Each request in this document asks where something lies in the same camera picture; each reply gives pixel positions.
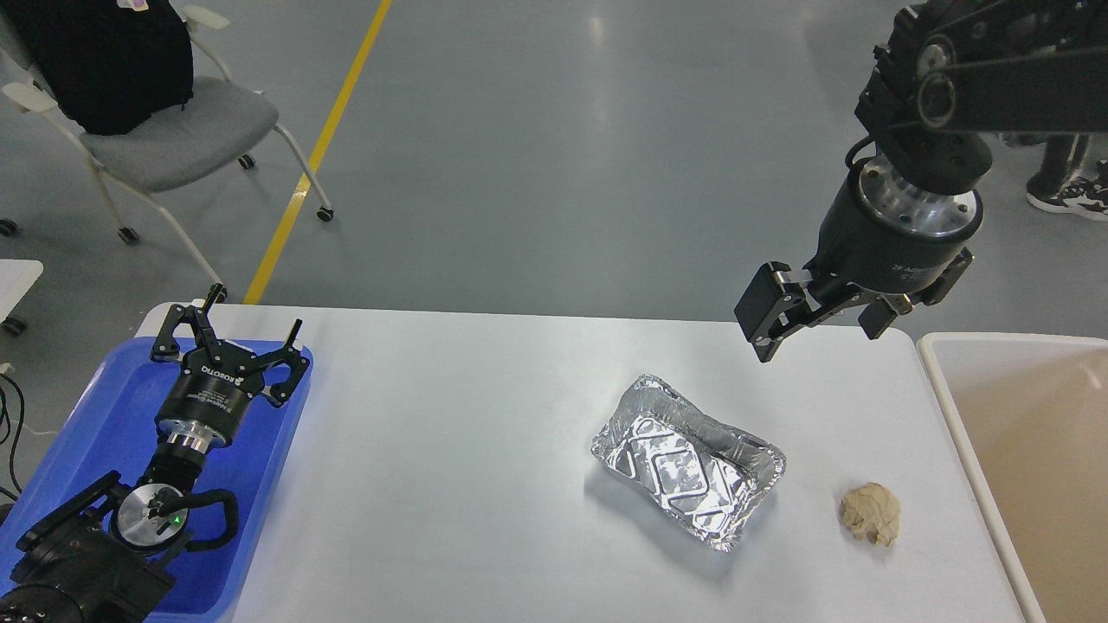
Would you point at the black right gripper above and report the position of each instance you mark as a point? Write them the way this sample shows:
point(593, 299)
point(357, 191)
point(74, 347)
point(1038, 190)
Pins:
point(883, 238)

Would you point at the aluminium foil tray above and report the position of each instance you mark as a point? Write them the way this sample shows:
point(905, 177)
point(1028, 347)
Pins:
point(705, 475)

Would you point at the crumpled brown paper ball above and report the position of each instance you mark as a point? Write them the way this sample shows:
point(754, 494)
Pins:
point(871, 512)

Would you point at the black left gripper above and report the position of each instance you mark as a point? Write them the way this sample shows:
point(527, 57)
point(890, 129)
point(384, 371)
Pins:
point(220, 380)

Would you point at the beige plastic bin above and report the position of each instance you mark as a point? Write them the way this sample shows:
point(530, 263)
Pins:
point(1028, 415)

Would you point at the black jacket on chair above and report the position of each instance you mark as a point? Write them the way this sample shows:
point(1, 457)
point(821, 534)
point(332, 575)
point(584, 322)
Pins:
point(110, 64)

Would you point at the white side table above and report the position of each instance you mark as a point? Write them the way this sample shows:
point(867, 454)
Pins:
point(17, 277)

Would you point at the grey office chair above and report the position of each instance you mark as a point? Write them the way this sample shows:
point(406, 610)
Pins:
point(174, 147)

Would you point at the black white sneaker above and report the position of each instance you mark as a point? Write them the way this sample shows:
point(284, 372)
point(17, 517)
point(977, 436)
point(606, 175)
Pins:
point(1079, 197)

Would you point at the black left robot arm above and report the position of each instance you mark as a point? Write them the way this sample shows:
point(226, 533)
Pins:
point(151, 502)

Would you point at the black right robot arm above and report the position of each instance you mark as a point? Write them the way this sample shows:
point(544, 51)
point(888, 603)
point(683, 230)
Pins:
point(953, 71)

